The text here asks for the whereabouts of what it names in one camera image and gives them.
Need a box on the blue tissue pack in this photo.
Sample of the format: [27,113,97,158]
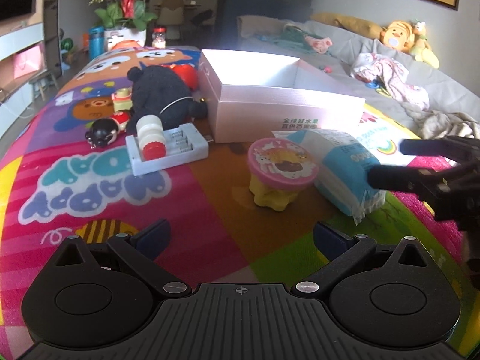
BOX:
[273,129,386,224]

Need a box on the pink lid yellow cup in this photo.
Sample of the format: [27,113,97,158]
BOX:
[247,137,319,211]

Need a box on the white red-capped bottle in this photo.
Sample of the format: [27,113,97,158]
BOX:
[136,115,167,161]

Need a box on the white battery charger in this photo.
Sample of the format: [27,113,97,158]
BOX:
[125,123,209,176]

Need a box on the black red doll keychain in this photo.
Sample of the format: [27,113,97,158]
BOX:
[85,110,131,149]

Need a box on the black plush bear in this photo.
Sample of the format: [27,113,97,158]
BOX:
[126,65,208,134]

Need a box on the red plastic toy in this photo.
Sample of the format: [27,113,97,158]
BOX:
[163,63,199,92]

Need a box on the colourful cartoon play mat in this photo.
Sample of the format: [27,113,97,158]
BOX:
[1,67,479,359]

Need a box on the pink white clothes pile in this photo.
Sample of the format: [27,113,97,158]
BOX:
[351,53,430,111]

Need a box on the yellow duck plush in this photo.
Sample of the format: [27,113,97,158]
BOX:
[380,20,415,53]

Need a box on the yellow cushion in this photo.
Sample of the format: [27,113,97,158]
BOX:
[310,12,383,39]

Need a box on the grey sofa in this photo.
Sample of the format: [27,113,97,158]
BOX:
[237,16,479,138]

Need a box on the pink cardboard box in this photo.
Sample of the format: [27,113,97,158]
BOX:
[198,49,365,143]

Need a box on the small wooden stool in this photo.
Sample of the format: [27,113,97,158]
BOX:
[28,69,59,102]

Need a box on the green cloth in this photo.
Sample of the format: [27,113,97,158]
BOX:
[258,25,316,54]

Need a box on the orange round bowl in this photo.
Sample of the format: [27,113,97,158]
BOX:
[111,40,141,50]

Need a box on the red-lid glass jar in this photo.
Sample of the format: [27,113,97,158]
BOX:
[152,27,166,49]

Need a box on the blue water bottle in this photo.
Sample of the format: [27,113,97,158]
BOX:
[89,26,104,61]

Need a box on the pink paper bag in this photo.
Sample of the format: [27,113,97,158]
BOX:
[13,43,44,79]

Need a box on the white tv cabinet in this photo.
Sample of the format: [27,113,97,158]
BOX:
[1,0,57,134]

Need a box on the potted pink orchid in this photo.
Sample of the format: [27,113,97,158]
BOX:
[89,0,157,51]

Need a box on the dining chair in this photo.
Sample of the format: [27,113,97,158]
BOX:
[157,0,185,41]

